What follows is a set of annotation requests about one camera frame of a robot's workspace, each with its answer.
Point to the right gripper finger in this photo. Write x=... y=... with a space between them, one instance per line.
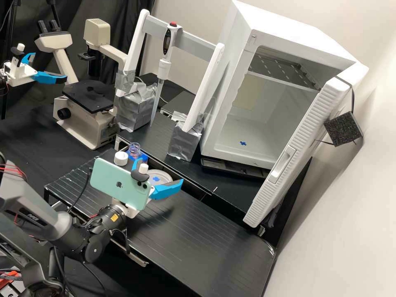
x=165 y=190
x=135 y=166

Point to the small bottle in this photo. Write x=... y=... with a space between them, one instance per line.
x=134 y=149

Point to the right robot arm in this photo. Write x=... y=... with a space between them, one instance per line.
x=58 y=224

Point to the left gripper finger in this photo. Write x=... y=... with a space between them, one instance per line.
x=49 y=78
x=30 y=56

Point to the pipette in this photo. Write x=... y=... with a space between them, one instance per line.
x=163 y=66

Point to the right wrist camera phone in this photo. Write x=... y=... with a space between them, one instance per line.
x=117 y=182

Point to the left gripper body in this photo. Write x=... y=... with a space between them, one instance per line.
x=19 y=74

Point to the white pipette stand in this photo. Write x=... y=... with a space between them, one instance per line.
x=198 y=102

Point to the white incubator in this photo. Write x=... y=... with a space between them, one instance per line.
x=278 y=40

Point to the incubator door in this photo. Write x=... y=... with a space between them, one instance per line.
x=297 y=154

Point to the blue bottle holder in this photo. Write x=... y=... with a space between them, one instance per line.
x=144 y=160

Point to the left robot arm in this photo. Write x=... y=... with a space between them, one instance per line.
x=2 y=81

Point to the black platform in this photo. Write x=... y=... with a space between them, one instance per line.
x=222 y=191
x=191 y=235
x=178 y=103

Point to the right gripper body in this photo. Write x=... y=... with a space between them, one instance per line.
x=128 y=211

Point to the petri dish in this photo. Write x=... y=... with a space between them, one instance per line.
x=163 y=178

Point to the white cap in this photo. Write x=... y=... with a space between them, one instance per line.
x=120 y=158

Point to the cream microscope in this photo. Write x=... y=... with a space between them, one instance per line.
x=86 y=123

